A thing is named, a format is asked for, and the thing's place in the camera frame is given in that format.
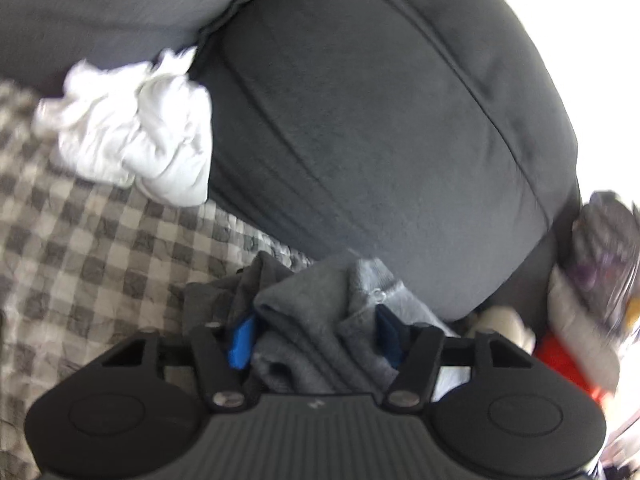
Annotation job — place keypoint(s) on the cream plush toy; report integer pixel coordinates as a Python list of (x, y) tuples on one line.
[(505, 325)]

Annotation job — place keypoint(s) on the white crumpled cloth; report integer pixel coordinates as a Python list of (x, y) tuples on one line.
[(140, 130)]

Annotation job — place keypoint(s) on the white pillow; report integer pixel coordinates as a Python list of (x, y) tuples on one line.
[(580, 320)]

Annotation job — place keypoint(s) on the grey checkered quilted blanket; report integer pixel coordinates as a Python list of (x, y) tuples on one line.
[(90, 260)]

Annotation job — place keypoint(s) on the red flower-shaped cushion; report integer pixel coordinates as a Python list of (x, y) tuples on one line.
[(565, 365)]

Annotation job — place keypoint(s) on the grey knit sweater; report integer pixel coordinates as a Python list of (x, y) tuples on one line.
[(315, 320)]

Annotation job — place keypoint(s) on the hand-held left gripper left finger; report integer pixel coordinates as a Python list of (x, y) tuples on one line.
[(242, 345)]

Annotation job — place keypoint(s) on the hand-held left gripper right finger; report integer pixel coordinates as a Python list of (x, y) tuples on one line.
[(387, 335)]

